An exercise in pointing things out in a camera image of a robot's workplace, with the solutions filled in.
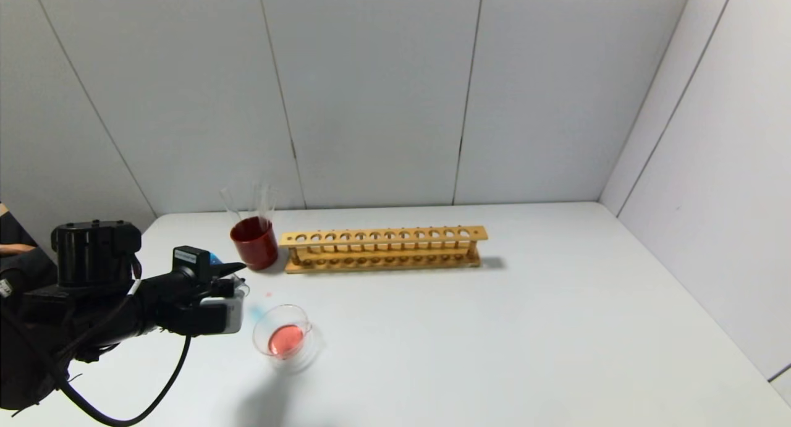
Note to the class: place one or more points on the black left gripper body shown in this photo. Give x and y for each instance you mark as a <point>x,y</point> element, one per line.
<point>193,261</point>

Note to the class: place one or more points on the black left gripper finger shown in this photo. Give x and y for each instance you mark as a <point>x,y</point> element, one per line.
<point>225,269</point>

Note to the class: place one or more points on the test tube with blue pigment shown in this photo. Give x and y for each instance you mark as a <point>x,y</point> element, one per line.
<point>216,258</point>

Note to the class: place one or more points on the test tube with red pigment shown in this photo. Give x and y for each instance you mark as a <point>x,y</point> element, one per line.
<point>232,206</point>

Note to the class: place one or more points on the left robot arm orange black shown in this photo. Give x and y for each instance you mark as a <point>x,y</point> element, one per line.
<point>93,254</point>

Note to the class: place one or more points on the empty clear test tube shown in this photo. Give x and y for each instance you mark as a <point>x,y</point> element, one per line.
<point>259,198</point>

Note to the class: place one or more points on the wooden test tube rack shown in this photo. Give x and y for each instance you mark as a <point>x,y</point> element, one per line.
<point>401,235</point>

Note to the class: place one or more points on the bystander bare hand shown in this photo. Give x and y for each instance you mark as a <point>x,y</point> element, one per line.
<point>15,249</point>

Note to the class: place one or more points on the dark red cup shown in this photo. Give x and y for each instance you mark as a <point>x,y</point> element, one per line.
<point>256,248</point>

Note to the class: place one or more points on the clear glass dish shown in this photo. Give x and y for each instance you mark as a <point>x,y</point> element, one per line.
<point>287,340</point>

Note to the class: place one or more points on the bystander dark clothing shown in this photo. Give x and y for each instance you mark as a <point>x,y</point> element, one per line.
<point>31,266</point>

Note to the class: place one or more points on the silver white wrist camera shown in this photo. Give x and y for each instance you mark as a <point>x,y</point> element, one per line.
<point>232,312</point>

